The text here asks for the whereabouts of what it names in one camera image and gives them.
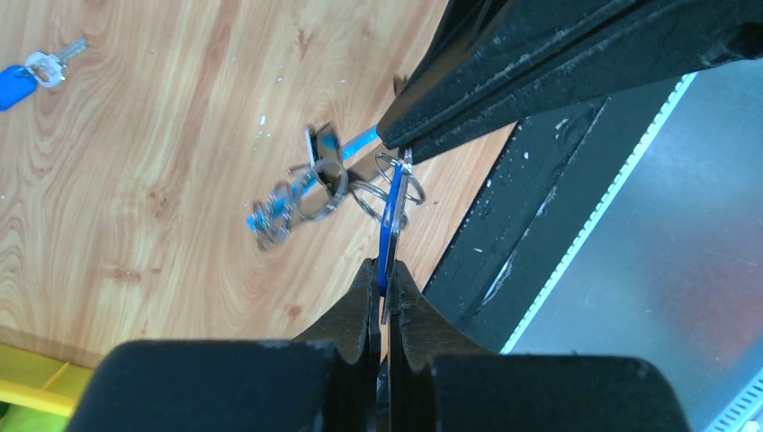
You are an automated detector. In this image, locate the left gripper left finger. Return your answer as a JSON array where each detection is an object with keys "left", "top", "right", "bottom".
[{"left": 68, "top": 259, "right": 381, "bottom": 431}]

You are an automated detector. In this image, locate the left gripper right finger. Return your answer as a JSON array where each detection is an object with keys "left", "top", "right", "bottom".
[{"left": 388, "top": 263, "right": 689, "bottom": 431}]

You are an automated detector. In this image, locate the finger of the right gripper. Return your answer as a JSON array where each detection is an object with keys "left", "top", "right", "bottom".
[
  {"left": 377, "top": 1, "right": 656, "bottom": 150},
  {"left": 408, "top": 1, "right": 762, "bottom": 163}
]

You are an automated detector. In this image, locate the silver crescent key organizer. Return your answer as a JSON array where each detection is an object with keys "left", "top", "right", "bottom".
[{"left": 245, "top": 74, "right": 427, "bottom": 253}]

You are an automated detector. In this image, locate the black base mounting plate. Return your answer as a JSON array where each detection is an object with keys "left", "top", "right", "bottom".
[{"left": 424, "top": 74, "right": 693, "bottom": 353}]

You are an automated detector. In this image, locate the yellow plastic fruit tray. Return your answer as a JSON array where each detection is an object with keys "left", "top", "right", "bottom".
[{"left": 1, "top": 344, "right": 93, "bottom": 431}]

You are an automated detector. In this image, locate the silver key with blue tag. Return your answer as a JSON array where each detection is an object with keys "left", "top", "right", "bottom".
[{"left": 1, "top": 37, "right": 89, "bottom": 112}]

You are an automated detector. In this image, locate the white slotted cable duct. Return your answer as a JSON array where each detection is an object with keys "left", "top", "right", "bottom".
[{"left": 704, "top": 370, "right": 762, "bottom": 432}]

